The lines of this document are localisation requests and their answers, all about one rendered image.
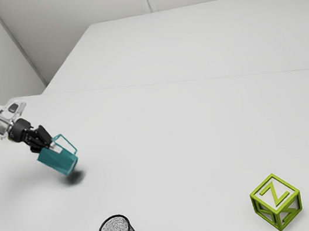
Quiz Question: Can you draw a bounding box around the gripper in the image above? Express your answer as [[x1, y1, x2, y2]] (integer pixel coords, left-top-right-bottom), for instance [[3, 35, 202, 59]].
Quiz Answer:
[[6, 112, 63, 161]]

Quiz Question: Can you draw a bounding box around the teal faceted mug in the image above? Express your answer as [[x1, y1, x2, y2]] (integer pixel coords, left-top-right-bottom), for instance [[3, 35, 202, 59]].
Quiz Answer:
[[33, 132, 82, 181]]

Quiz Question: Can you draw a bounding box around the green letter block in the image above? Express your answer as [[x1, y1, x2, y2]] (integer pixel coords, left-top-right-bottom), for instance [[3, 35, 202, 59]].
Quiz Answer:
[[246, 169, 307, 231]]

